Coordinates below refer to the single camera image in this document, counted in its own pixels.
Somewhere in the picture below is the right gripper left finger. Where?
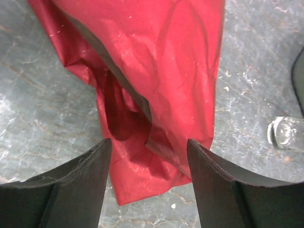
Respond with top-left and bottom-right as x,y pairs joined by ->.
0,139 -> 112,228

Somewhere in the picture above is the dark green tray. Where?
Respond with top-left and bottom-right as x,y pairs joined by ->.
291,49 -> 304,112

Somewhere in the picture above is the flower bouquet red paper wrap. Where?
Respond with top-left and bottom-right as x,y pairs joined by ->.
29,0 -> 225,205

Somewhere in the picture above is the clear glass vase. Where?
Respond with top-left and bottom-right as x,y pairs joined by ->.
267,116 -> 304,153

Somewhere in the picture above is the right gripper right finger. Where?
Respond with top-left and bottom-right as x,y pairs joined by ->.
187,140 -> 304,228

